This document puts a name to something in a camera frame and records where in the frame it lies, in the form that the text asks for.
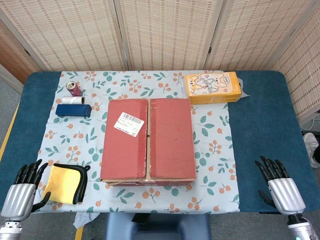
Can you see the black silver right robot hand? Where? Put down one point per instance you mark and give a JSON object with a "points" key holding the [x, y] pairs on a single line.
{"points": [[287, 195]]}

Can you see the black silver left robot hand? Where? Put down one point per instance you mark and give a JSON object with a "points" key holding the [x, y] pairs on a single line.
{"points": [[17, 200]]}

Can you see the red cardboard shipping box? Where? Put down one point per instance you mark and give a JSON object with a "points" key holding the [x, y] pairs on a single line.
{"points": [[165, 140]]}

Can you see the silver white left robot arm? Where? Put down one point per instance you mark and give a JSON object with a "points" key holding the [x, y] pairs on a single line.
{"points": [[10, 230]]}

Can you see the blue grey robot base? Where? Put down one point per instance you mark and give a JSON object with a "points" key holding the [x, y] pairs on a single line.
{"points": [[157, 228]]}

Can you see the dark blue rectangular box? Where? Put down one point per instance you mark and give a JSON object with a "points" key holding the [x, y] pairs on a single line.
{"points": [[72, 110]]}

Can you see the yellow cloth with black trim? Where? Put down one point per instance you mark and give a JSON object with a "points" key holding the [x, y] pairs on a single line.
{"points": [[63, 183]]}

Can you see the white shoe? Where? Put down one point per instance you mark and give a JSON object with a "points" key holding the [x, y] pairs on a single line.
{"points": [[312, 147]]}

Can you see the floral pale blue tablecloth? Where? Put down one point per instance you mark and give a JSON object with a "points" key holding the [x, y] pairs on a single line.
{"points": [[215, 155]]}

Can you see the white tape roll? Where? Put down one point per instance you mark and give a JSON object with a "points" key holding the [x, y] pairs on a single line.
{"points": [[71, 100]]}

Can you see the red drink can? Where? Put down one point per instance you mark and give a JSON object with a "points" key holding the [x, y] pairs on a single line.
{"points": [[75, 89]]}

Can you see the orange cartoon tissue pack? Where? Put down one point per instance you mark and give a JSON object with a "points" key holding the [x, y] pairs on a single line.
{"points": [[212, 87]]}

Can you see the woven bamboo folding screen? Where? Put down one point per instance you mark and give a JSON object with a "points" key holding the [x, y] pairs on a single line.
{"points": [[165, 32]]}

